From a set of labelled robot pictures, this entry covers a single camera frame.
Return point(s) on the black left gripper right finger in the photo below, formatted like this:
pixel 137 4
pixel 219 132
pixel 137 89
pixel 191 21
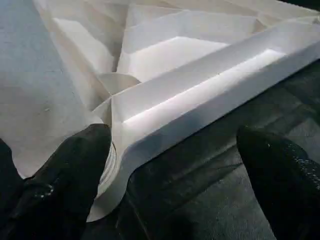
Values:
pixel 287 190

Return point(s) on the white plastic table top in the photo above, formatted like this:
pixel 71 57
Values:
pixel 190 75

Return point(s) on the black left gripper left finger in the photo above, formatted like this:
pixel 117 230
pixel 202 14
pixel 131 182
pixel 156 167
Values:
pixel 55 200

